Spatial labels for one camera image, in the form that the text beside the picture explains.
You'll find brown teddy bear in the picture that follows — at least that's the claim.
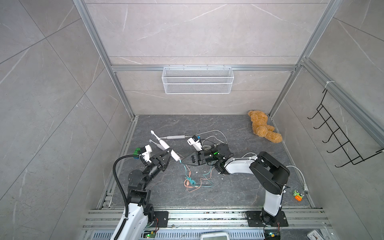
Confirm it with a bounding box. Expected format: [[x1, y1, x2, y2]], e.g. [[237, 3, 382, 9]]
[[248, 111, 283, 143]]

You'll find white charging cable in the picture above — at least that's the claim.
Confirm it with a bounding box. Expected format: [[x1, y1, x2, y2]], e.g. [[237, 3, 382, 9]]
[[185, 129, 229, 151]]

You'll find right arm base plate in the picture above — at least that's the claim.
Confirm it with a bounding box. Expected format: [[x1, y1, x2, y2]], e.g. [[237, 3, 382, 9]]
[[245, 210, 289, 227]]

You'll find power strip white cord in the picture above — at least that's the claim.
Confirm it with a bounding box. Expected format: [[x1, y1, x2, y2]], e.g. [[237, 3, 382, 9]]
[[242, 152, 310, 193]]

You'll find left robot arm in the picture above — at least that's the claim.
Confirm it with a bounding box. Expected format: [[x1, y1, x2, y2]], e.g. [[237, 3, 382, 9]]
[[111, 148, 172, 240]]

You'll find teal charging cable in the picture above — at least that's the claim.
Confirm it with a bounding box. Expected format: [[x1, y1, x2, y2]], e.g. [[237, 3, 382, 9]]
[[179, 160, 215, 188]]

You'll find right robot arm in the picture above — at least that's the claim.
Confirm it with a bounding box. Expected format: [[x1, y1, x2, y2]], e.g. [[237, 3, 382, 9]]
[[181, 144, 291, 227]]

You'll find black wall hook rack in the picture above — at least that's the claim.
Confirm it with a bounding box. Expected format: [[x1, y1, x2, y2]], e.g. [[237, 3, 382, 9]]
[[307, 90, 384, 168]]

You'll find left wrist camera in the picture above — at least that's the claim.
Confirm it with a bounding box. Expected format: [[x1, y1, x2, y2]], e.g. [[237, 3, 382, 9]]
[[139, 145, 153, 166]]

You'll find orange green toy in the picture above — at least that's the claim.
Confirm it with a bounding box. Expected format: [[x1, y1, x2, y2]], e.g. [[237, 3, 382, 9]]
[[293, 190, 304, 202]]

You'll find white wire mesh basket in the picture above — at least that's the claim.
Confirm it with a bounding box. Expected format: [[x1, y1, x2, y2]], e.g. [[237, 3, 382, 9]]
[[162, 67, 235, 95]]

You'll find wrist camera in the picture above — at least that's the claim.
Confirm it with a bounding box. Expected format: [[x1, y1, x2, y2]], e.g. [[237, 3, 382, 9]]
[[187, 135, 203, 152], [139, 145, 153, 166]]

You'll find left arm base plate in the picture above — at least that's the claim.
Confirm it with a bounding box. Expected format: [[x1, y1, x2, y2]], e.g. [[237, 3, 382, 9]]
[[147, 211, 169, 228]]

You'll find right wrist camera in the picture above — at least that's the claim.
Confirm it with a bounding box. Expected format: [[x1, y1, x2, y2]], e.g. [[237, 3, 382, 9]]
[[187, 135, 203, 152]]

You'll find green toy block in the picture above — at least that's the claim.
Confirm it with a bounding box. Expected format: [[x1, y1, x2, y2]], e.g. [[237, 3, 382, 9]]
[[133, 148, 141, 159]]

